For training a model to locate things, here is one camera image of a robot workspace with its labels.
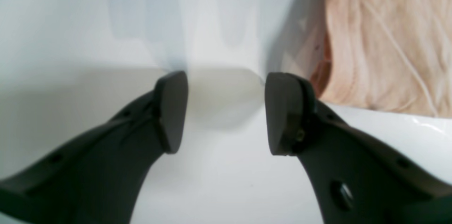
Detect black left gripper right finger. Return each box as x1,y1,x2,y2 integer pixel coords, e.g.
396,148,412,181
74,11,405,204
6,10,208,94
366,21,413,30
265,72,452,224

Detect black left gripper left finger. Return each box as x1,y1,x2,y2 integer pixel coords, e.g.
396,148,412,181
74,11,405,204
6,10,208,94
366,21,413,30
0,71,189,224

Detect peach pink T-shirt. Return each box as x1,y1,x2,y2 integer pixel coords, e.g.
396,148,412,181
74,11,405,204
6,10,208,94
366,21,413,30
282,0,451,119

